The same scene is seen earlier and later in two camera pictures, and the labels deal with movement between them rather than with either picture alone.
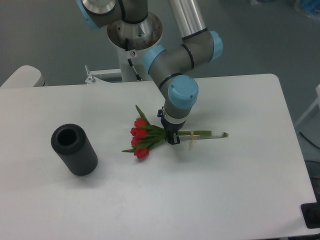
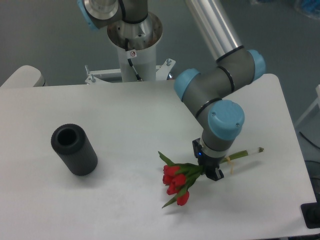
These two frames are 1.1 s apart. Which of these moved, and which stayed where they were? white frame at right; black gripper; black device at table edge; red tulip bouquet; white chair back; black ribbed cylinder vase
Moved: black gripper; red tulip bouquet
Stayed: white frame at right; white chair back; black ribbed cylinder vase; black device at table edge
